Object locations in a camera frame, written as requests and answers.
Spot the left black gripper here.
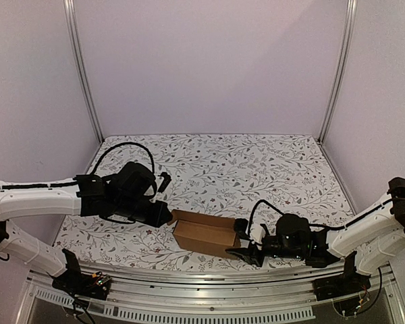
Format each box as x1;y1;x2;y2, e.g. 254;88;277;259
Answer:
113;196;173;228

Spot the brown cardboard box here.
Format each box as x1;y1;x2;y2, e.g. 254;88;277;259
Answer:
168;209;241;260

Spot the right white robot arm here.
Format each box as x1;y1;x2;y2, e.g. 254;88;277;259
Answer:
226;177;405;294

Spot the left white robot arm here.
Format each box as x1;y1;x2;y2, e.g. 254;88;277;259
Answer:
0;162;173;293

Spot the floral patterned table mat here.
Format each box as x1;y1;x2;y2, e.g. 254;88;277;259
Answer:
55;134;353;272

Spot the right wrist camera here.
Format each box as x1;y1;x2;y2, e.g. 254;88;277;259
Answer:
233;218;271;245

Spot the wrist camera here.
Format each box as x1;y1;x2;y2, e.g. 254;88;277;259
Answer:
155;171;171;200
233;218;271;245

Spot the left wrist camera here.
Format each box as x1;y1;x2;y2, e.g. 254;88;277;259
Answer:
155;171;171;200

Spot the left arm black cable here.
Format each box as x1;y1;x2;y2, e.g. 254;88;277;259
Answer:
90;141;156;183

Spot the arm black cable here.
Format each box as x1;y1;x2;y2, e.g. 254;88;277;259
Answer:
90;141;156;183
248;199;392;237

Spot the aluminium front rail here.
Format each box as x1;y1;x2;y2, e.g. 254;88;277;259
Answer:
15;261;405;324

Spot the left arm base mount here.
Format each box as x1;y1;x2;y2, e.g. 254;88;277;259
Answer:
52;249;112;300

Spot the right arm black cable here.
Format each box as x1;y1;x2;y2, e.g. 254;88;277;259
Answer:
248;199;392;237

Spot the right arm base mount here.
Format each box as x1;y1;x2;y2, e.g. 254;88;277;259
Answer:
312;251;371;301

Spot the left aluminium frame post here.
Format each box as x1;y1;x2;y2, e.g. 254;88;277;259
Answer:
63;0;105;143

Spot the aluminium frame post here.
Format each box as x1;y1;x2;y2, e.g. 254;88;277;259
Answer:
63;0;105;143
317;0;358;146

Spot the right aluminium frame post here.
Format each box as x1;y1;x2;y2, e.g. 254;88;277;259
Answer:
317;0;358;146

